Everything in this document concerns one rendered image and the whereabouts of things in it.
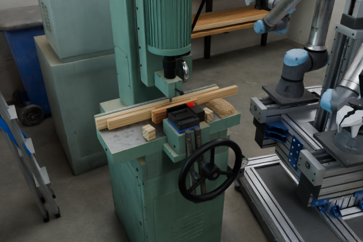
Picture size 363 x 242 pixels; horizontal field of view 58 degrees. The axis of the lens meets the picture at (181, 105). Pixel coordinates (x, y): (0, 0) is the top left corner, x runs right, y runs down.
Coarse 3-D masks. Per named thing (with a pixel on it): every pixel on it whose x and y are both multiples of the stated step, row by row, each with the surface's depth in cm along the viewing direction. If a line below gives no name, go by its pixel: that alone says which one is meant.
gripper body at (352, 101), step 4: (348, 100) 87; (352, 100) 86; (356, 100) 86; (360, 100) 86; (352, 104) 85; (356, 104) 84; (360, 104) 84; (356, 108) 84; (360, 108) 83; (344, 128) 89; (348, 128) 88; (360, 128) 85
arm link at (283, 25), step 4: (284, 16) 186; (288, 16) 189; (280, 20) 187; (284, 20) 188; (280, 24) 187; (284, 24) 189; (276, 28) 187; (280, 28) 189; (284, 28) 190; (276, 32) 192; (280, 32) 191; (284, 32) 192
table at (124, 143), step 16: (96, 128) 137; (128, 128) 136; (160, 128) 136; (224, 128) 145; (112, 144) 126; (128, 144) 126; (144, 144) 127; (160, 144) 131; (112, 160) 123; (128, 160) 127; (176, 160) 126
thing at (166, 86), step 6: (156, 72) 143; (162, 72) 143; (156, 78) 144; (162, 78) 138; (174, 78) 138; (156, 84) 146; (162, 84) 139; (168, 84) 134; (174, 84) 136; (180, 84) 137; (162, 90) 141; (168, 90) 136; (174, 90) 137; (180, 90) 139; (168, 96) 137; (174, 96) 139
